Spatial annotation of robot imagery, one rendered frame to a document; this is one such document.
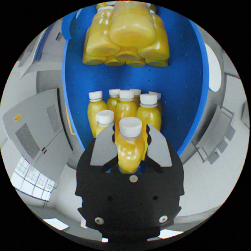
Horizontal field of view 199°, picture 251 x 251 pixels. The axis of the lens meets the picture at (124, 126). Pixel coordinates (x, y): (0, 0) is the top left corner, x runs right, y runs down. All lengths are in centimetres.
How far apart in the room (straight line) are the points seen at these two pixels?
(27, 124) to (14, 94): 142
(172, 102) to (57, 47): 55
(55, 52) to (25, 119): 129
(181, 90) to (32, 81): 306
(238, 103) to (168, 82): 338
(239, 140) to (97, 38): 333
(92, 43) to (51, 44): 34
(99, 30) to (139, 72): 21
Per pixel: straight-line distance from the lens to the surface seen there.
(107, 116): 15
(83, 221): 93
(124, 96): 18
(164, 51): 16
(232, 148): 324
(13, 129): 158
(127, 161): 15
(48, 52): 45
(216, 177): 341
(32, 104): 163
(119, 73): 30
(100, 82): 28
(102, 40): 15
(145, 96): 15
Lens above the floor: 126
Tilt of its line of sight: 57 degrees down
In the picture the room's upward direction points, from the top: 175 degrees counter-clockwise
